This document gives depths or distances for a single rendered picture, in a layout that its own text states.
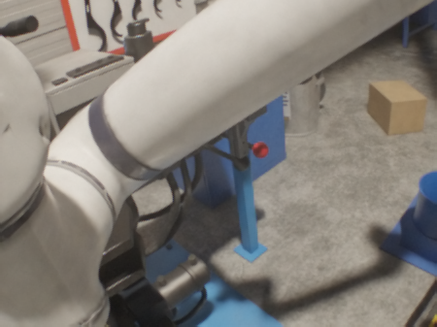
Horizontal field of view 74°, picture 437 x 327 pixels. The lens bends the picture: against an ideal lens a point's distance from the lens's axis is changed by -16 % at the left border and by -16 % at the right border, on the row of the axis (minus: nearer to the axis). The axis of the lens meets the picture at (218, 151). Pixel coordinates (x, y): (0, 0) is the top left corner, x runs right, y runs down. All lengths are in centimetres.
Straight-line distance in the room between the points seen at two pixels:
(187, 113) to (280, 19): 9
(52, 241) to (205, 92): 13
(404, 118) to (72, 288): 278
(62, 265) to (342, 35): 22
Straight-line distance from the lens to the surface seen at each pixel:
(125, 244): 56
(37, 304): 21
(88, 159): 27
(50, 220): 20
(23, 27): 55
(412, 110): 287
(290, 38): 22
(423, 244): 182
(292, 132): 275
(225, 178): 209
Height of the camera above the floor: 136
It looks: 31 degrees down
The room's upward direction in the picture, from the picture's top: 9 degrees counter-clockwise
